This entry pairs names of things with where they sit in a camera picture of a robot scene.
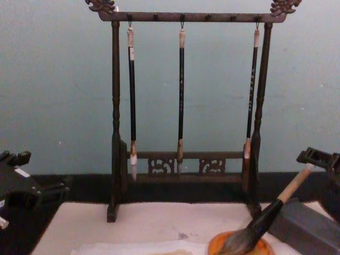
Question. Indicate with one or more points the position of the grey rectangular block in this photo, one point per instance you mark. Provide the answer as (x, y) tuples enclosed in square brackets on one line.
[(300, 223)]

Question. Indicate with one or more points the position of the black brush, slim brown tuft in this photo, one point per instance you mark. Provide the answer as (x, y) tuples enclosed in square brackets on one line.
[(181, 106)]

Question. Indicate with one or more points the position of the black table cloth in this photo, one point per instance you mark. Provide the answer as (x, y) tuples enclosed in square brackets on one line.
[(87, 186)]

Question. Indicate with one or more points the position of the black brush, white lettering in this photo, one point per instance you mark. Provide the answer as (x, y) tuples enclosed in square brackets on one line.
[(252, 93)]

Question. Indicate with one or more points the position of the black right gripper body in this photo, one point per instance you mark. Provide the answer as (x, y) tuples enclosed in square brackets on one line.
[(333, 191)]

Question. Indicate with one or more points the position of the black brush, thick white tuft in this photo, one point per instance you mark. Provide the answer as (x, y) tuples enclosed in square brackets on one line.
[(132, 106)]

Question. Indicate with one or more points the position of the orange round ink dish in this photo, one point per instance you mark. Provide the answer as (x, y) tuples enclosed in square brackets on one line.
[(216, 245)]

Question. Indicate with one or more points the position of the white paper sheet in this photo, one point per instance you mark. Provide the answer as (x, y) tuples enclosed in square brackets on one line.
[(138, 248)]

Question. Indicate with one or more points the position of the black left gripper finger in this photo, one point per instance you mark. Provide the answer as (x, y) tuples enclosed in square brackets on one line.
[(18, 157), (54, 192)]

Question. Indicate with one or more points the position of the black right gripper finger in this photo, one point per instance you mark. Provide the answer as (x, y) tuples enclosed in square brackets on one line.
[(314, 157)]

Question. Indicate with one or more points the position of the dark carved wooden brush rack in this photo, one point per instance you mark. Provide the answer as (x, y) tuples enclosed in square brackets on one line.
[(115, 106)]

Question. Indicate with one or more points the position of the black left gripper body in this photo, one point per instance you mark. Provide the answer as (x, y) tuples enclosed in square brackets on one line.
[(13, 183)]

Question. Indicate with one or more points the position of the white felt mat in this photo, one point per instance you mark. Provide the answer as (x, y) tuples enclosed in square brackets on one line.
[(148, 220)]

